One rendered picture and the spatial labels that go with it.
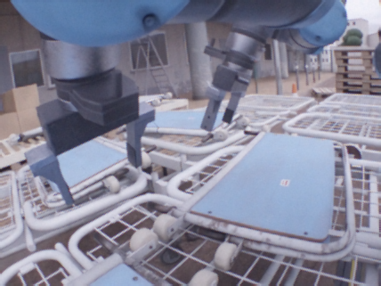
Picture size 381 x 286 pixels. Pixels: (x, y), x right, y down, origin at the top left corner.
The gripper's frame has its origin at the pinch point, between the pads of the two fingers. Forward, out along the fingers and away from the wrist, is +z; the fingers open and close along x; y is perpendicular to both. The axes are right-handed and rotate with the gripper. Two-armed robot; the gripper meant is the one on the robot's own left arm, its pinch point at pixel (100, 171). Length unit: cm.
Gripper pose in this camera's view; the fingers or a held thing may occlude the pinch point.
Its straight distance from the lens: 38.7
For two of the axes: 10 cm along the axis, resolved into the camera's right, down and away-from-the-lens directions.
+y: -7.0, -5.0, 5.1
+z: -0.9, 7.7, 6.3
